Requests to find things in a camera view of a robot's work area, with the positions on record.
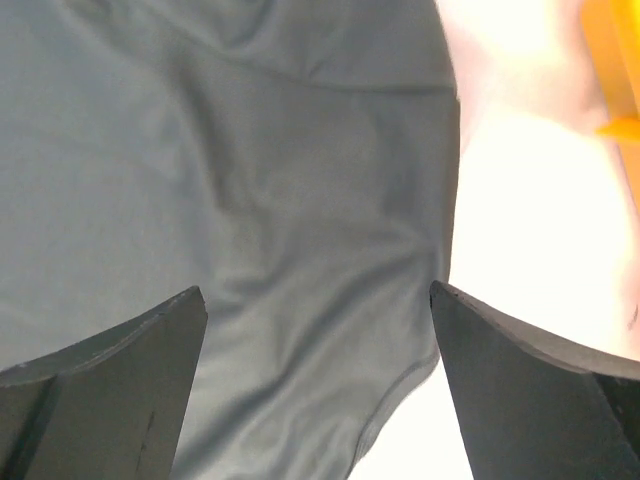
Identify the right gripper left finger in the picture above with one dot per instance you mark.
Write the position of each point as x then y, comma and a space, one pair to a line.
108, 407

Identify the yellow plastic bin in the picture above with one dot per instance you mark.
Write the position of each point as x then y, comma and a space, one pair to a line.
611, 31

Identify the dark grey t shirt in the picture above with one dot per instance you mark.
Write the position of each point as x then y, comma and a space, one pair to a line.
295, 160

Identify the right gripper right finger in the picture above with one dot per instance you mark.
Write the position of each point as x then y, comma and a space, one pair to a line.
531, 404

